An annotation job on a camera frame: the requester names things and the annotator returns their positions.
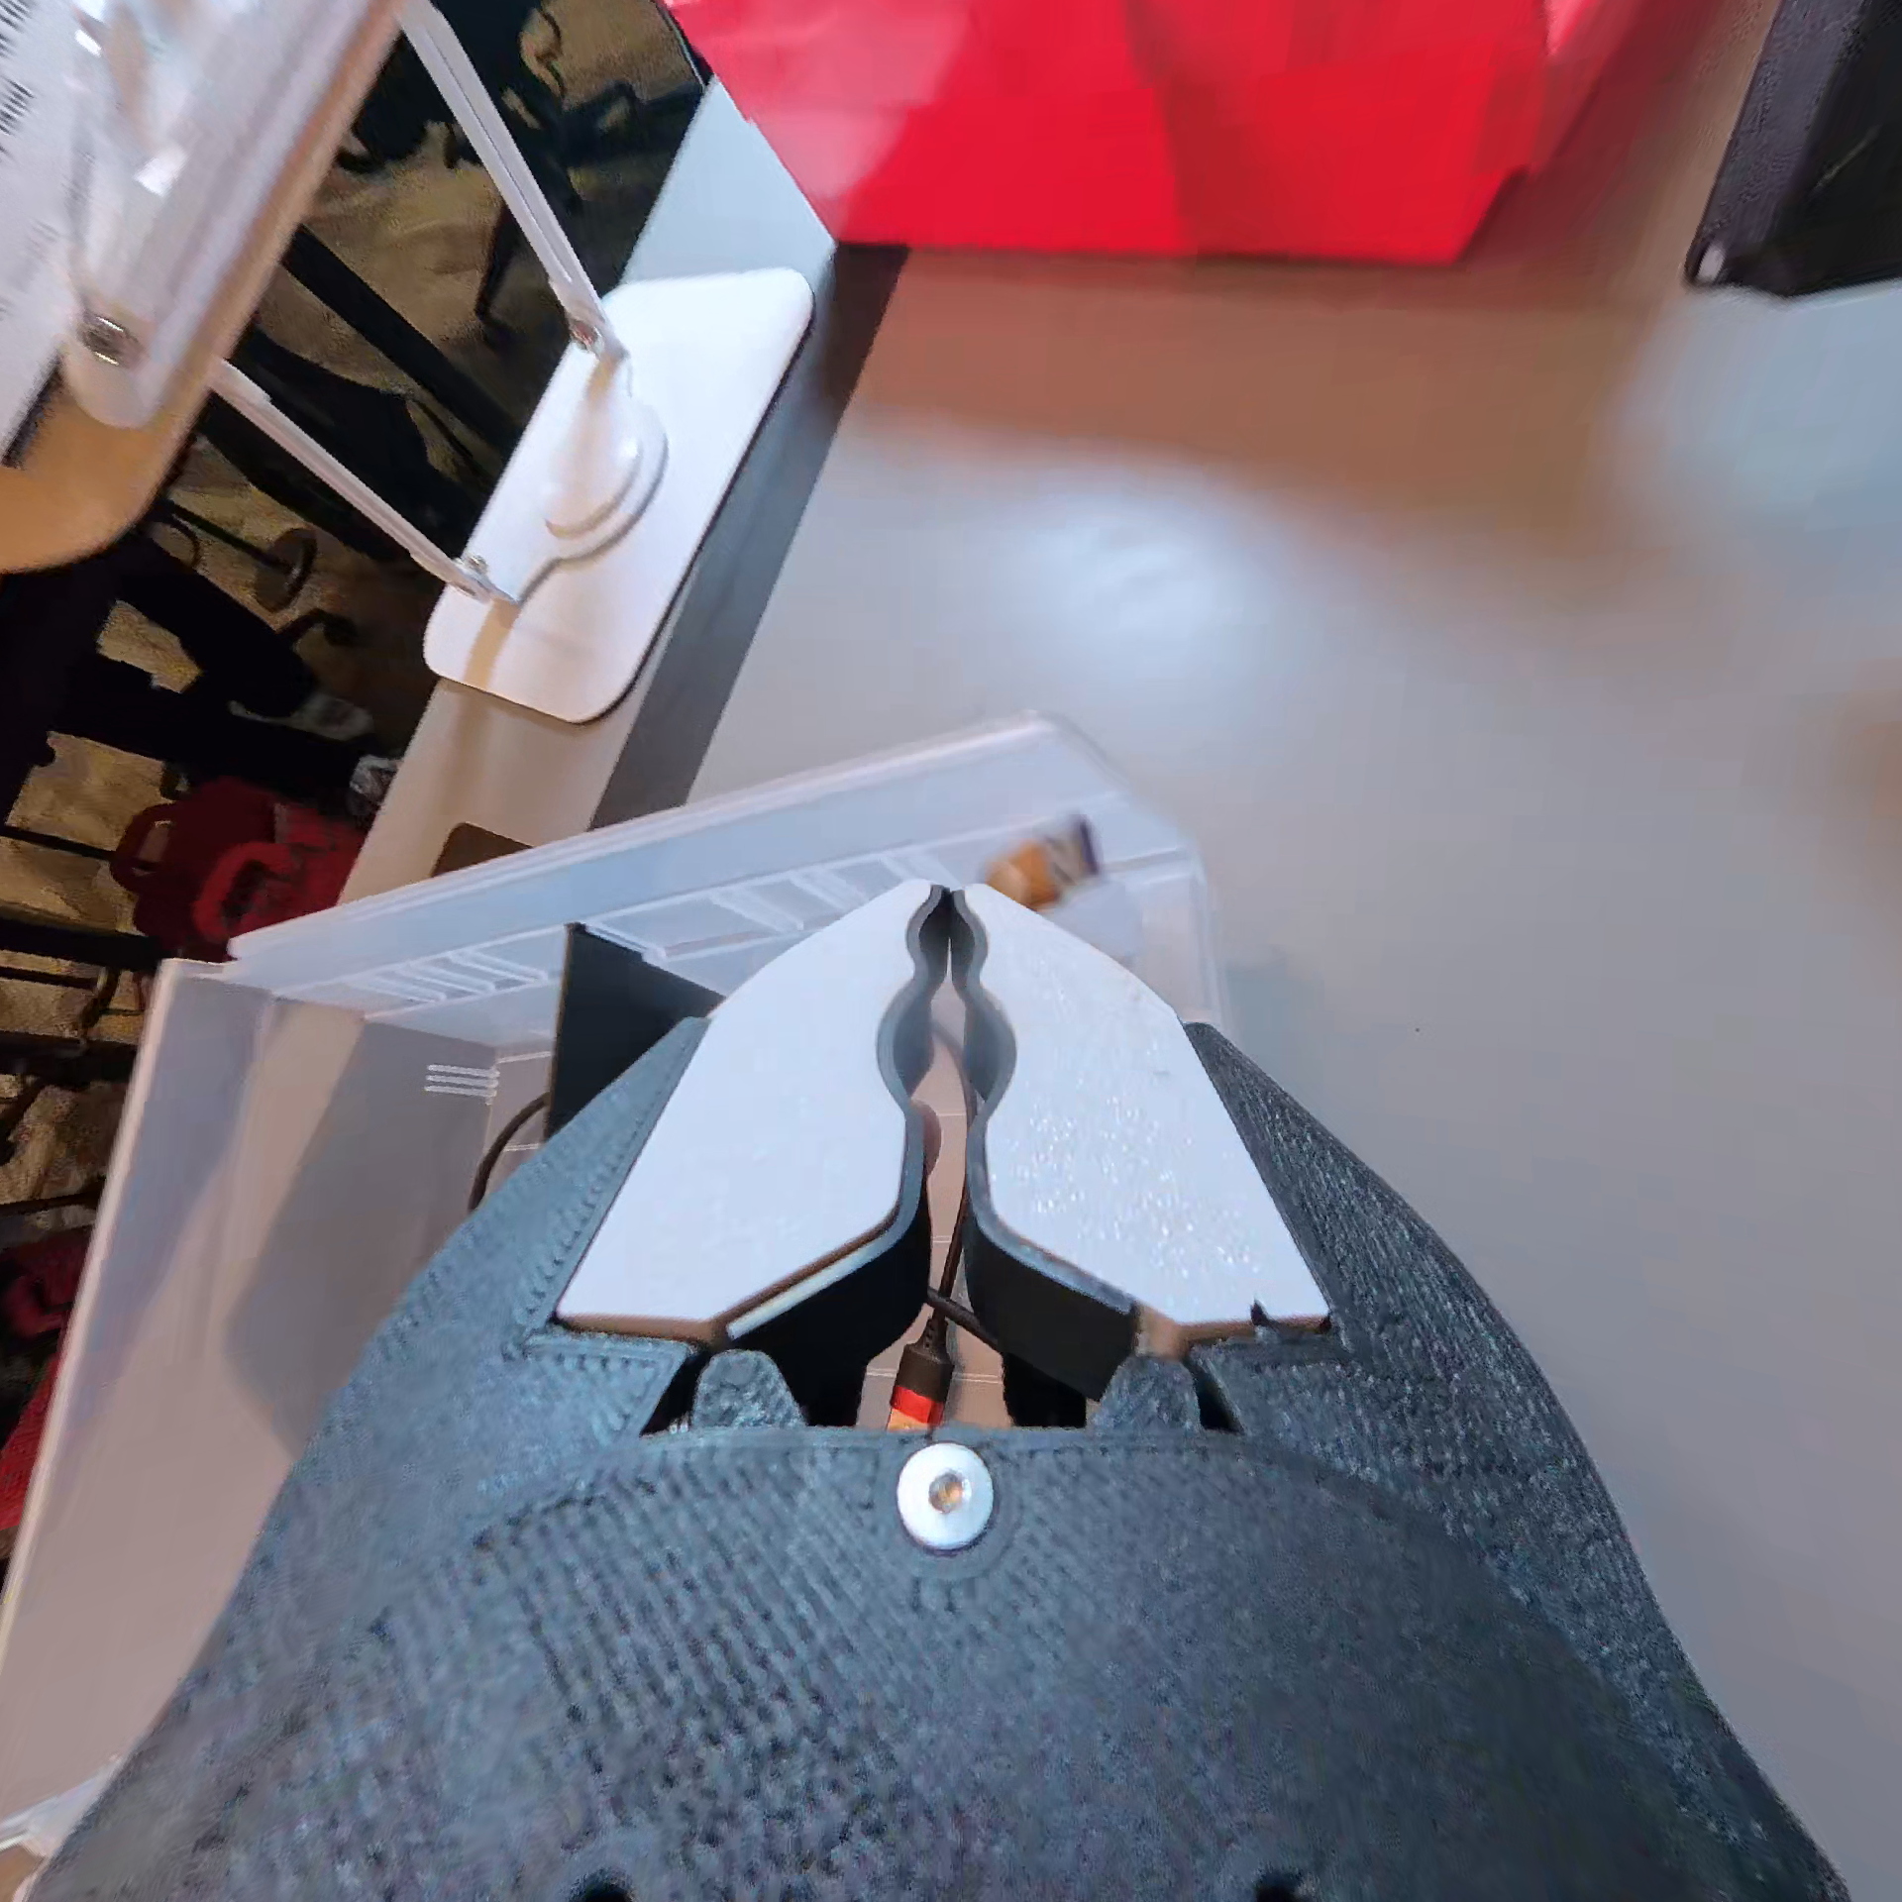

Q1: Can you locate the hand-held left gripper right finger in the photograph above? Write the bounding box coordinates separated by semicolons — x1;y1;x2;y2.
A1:
949;883;1333;1433

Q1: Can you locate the white articulated desk stand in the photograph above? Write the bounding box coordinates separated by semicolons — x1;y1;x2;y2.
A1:
0;0;820;731

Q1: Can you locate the red plastic bin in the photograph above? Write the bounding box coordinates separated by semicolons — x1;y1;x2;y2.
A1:
663;0;1577;265

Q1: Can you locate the black divider in clear bin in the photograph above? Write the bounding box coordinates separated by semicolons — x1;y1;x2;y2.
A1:
556;920;714;1147

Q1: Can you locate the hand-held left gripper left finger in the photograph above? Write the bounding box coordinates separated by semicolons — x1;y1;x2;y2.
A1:
556;876;949;1427

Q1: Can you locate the braided cable with orange plug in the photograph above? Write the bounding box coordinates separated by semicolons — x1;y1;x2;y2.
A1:
887;1095;991;1442

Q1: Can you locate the clear plastic bin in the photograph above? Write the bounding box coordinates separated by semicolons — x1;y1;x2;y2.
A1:
0;712;1231;1843

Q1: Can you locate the small brown and purple item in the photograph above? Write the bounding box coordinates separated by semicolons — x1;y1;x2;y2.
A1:
991;823;1109;914

